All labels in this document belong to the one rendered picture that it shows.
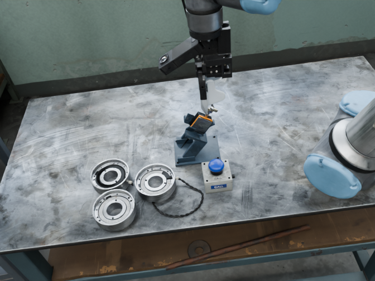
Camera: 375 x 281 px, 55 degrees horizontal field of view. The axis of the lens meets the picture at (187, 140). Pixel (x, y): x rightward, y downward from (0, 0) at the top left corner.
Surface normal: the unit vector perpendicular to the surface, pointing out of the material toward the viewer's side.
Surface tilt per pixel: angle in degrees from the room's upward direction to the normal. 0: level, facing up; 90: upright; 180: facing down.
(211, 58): 0
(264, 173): 0
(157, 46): 90
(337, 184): 97
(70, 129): 0
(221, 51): 90
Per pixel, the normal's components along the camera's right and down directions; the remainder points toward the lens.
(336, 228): -0.09, -0.70
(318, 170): -0.61, 0.68
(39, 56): 0.09, 0.71
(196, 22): -0.43, 0.68
